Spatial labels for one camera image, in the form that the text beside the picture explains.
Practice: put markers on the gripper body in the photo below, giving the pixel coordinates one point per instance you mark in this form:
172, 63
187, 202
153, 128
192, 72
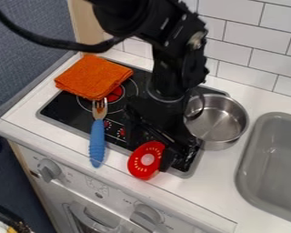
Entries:
160, 118

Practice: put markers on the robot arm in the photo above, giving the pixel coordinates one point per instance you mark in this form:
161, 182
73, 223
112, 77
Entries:
152, 21

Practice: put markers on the toy stove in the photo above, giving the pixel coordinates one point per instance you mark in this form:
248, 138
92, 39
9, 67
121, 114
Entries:
67, 110

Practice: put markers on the red round toy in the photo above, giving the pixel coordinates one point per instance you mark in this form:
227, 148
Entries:
146, 160

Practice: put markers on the silver pot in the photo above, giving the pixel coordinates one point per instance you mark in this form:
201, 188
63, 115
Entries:
221, 121

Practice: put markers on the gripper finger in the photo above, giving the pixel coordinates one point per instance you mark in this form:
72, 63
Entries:
167, 160
191, 157

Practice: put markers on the orange cloth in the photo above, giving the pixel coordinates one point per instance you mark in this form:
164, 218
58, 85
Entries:
93, 75

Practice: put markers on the toy sink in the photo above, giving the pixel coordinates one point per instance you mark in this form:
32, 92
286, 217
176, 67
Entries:
273, 167

